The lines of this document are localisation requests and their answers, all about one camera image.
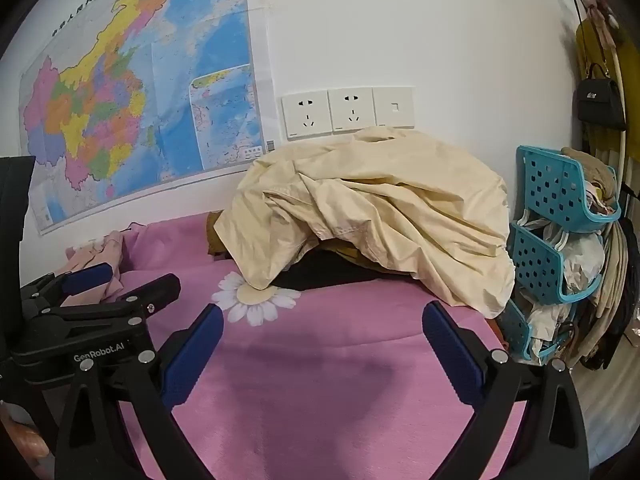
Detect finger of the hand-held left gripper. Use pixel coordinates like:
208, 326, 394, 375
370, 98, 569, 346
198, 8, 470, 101
47, 274, 182, 332
20, 261, 114, 314

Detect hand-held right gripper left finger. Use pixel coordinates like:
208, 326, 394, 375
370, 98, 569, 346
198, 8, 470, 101
54, 304, 225, 480

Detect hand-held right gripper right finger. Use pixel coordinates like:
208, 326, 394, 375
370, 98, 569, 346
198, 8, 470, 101
422, 301, 592, 480

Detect pale pink garment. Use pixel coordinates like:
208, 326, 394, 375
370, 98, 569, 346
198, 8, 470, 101
65, 230, 127, 302

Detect cream jacket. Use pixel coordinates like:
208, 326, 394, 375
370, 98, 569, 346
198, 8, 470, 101
214, 127, 517, 318

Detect hanging beige clothes bundle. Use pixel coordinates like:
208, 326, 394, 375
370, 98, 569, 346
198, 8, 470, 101
575, 217, 640, 372

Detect beige crumpled clothes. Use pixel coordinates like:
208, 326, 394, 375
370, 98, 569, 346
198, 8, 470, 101
560, 147, 622, 216

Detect turquoise plastic basket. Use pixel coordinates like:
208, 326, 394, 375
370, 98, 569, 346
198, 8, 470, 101
507, 222, 603, 305
516, 145, 622, 233
495, 300, 536, 361

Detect olive green garment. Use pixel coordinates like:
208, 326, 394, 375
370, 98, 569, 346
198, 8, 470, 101
206, 211, 386, 273

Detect pink floral bed sheet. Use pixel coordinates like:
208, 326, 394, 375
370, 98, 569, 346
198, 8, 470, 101
65, 212, 531, 480

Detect black garment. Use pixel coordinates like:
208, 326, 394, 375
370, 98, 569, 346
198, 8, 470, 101
275, 247, 416, 292

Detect white crumpled bag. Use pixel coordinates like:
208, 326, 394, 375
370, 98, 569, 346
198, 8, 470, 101
544, 225, 603, 296

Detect white curved pole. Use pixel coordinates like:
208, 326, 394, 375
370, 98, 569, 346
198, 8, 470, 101
605, 35, 632, 196

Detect black handbag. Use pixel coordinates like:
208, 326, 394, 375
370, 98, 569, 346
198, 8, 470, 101
572, 62, 627, 132

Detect yellow hanging garment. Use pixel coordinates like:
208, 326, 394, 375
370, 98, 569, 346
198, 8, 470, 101
575, 17, 640, 161

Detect pink plush toy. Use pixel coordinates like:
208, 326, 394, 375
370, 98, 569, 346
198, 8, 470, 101
582, 0, 619, 48

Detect colourful wall map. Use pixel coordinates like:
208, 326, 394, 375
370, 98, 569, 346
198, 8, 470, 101
17, 0, 276, 236

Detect white wall socket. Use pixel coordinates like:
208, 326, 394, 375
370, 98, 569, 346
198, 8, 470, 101
327, 87, 377, 133
281, 92, 333, 141

